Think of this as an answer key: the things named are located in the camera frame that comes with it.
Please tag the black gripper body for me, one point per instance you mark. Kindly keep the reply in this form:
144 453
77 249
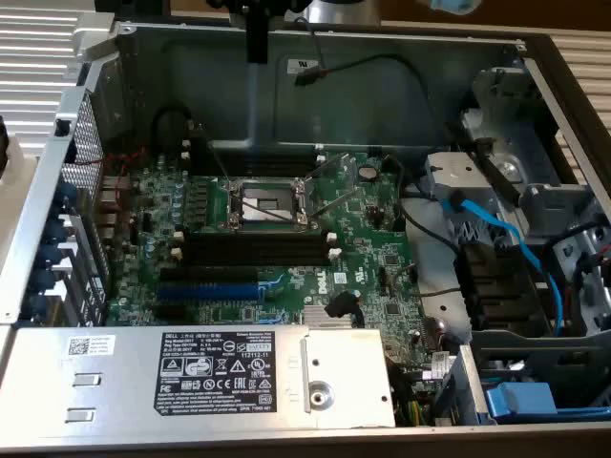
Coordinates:
229 2

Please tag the RAM slot white latches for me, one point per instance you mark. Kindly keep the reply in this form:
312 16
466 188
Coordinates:
258 261
281 164
258 245
281 150

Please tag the RAM slot black latches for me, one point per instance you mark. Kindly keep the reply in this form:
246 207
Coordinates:
281 157
258 253
281 172
258 237

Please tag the black equipment block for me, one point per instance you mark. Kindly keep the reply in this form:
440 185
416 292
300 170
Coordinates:
129 6

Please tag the grey metal PC case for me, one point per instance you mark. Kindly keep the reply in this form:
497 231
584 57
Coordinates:
358 105

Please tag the thin metal locking lever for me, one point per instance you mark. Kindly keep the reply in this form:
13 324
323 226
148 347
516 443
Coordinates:
220 164
334 204

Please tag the CPU socket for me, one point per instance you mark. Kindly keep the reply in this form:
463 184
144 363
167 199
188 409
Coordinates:
260 193

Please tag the round coin battery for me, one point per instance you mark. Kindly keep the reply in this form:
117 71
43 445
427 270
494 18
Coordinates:
367 172

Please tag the green Dell motherboard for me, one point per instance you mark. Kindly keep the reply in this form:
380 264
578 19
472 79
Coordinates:
363 248

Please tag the long black expansion slot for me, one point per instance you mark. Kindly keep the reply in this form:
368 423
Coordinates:
210 275

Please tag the light blue slot latch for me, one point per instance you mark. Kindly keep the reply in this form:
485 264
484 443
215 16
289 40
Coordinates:
267 286

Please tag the blue expansion slot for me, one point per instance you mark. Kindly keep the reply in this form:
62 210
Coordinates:
205 292

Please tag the black data plug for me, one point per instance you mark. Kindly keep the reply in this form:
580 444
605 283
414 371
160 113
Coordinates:
341 305

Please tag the silver finned chipset heatsink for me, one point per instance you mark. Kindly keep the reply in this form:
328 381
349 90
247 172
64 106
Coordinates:
317 317

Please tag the short black expansion slot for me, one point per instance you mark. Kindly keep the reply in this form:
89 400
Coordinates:
169 312

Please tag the metal disk bay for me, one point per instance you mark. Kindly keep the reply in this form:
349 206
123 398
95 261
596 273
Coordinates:
539 195

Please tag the grey power supply unit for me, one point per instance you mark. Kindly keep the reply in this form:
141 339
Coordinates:
119 381

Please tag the black intrusion switch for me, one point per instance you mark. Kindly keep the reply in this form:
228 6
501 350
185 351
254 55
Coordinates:
62 128

